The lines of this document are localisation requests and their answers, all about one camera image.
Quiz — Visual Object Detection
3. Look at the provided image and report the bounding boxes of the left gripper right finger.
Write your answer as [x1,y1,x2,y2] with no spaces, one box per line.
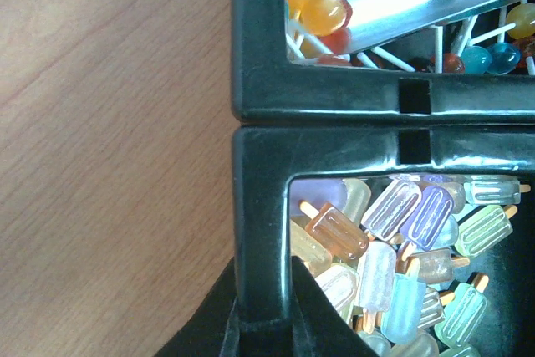
[291,257,375,356]

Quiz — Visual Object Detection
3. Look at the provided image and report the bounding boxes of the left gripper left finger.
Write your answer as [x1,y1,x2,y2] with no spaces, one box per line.
[155,258,236,356]

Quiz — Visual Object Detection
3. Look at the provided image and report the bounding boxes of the black bin with popsicle candies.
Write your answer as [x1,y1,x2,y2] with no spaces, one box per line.
[232,125,534,356]

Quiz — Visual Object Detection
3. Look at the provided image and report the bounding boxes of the black bin with lollipops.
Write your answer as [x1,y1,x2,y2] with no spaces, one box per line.
[231,0,534,125]

